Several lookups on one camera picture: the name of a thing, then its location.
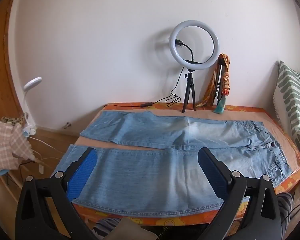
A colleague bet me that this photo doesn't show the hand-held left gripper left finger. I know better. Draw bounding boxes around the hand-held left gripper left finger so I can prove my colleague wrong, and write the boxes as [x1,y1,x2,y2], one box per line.
[15,147,98,240]

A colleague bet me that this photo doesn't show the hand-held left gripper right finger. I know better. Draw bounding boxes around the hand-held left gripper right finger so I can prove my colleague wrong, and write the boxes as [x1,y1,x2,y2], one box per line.
[198,147,282,240]

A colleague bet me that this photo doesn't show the light blue denim pants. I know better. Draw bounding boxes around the light blue denim pants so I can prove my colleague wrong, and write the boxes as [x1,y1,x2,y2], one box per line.
[51,110,293,218]

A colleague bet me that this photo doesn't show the green striped pillow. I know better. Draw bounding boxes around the green striped pillow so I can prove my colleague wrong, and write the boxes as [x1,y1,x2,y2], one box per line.
[273,60,300,146]

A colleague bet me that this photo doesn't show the person's left leg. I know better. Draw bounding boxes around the person's left leg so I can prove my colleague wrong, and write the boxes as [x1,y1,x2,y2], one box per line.
[92,217,123,240]

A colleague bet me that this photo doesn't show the person's leg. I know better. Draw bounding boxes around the person's leg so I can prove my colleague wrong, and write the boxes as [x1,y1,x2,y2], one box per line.
[92,217,123,240]
[275,192,295,240]

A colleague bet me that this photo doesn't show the person's right leg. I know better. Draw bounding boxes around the person's right leg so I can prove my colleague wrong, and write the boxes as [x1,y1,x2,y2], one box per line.
[275,192,295,240]

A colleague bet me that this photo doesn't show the orange floral bedsheet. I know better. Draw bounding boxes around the orange floral bedsheet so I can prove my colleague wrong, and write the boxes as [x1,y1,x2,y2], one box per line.
[72,102,300,227]

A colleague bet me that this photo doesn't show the teal tassel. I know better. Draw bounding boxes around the teal tassel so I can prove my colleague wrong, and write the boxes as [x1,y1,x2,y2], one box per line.
[213,97,226,114]

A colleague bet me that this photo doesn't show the grey-beige cloth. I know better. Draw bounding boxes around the grey-beige cloth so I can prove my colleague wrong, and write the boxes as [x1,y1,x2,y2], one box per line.
[114,217,158,240]

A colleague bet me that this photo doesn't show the checked beige cloth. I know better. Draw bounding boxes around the checked beige cloth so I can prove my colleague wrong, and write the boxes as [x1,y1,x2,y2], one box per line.
[0,120,37,173]

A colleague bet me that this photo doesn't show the leopard print cloth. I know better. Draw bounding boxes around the leopard print cloth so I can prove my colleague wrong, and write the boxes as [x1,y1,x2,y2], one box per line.
[1,114,28,127]

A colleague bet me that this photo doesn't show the black mini tripod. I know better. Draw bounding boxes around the black mini tripod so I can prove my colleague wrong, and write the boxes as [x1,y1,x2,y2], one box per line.
[181,69,197,114]

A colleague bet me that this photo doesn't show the black folded stand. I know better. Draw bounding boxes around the black folded stand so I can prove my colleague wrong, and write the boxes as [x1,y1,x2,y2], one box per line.
[212,64,227,105]

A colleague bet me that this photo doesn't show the orange patterned scarf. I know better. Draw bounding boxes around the orange patterned scarf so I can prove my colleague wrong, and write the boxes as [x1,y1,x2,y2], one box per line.
[202,53,232,108]

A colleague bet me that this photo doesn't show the white clip lamp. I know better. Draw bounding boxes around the white clip lamp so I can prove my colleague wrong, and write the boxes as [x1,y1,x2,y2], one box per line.
[23,77,43,137]

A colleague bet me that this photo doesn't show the wooden door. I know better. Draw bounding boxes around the wooden door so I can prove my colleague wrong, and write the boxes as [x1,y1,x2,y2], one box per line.
[0,0,23,121]

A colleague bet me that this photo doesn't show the white lamp cable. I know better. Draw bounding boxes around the white lamp cable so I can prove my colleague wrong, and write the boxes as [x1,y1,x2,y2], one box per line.
[27,135,63,164]

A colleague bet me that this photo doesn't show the thin black cable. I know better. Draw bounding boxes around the thin black cable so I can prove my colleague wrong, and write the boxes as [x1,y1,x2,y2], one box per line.
[289,199,300,221]

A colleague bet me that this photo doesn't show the black cable with inline switch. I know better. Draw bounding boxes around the black cable with inline switch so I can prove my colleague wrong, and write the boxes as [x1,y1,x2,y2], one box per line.
[135,66,188,108]

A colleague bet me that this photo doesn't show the white ring light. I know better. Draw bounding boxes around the white ring light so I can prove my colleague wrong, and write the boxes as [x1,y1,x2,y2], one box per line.
[170,20,220,71]

